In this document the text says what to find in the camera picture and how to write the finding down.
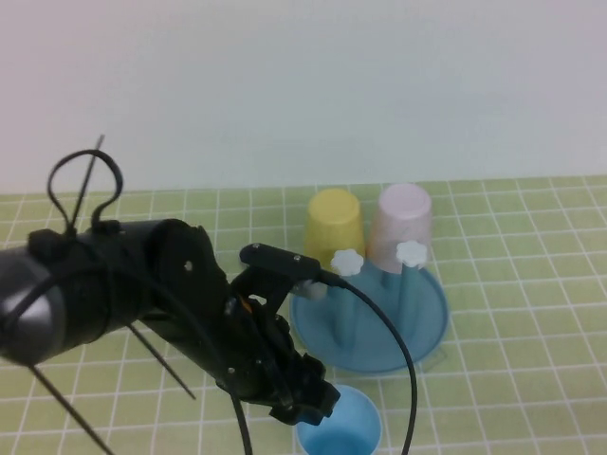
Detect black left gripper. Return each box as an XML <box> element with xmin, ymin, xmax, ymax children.
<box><xmin>208</xmin><ymin>282</ymin><xmax>341</xmax><ymax>427</ymax></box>

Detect light blue plastic cup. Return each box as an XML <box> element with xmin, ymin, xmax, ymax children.
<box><xmin>295</xmin><ymin>384</ymin><xmax>382</xmax><ymax>455</ymax></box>

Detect blue cup stand white caps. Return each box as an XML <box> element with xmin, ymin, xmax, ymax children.
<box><xmin>289</xmin><ymin>240</ymin><xmax>451</xmax><ymax>376</ymax></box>

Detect yellow plastic cup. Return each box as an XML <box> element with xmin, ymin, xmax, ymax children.
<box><xmin>303</xmin><ymin>188</ymin><xmax>367</xmax><ymax>266</ymax></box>

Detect pink plastic cup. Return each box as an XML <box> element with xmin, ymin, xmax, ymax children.
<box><xmin>368</xmin><ymin>183</ymin><xmax>434</xmax><ymax>275</ymax></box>

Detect thin black zip tie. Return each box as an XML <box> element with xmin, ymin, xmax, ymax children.
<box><xmin>127</xmin><ymin>323</ymin><xmax>196</xmax><ymax>400</ymax></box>
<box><xmin>0</xmin><ymin>277</ymin><xmax>116</xmax><ymax>455</ymax></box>
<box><xmin>68</xmin><ymin>134</ymin><xmax>106</xmax><ymax>233</ymax></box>

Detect green checked tablecloth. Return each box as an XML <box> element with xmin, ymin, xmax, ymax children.
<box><xmin>0</xmin><ymin>174</ymin><xmax>607</xmax><ymax>455</ymax></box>

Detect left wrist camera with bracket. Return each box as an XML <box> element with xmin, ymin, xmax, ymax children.
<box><xmin>230</xmin><ymin>243</ymin><xmax>329</xmax><ymax>309</ymax></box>

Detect black looped cable strap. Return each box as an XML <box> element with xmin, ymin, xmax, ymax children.
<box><xmin>46</xmin><ymin>149</ymin><xmax>125</xmax><ymax>233</ymax></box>

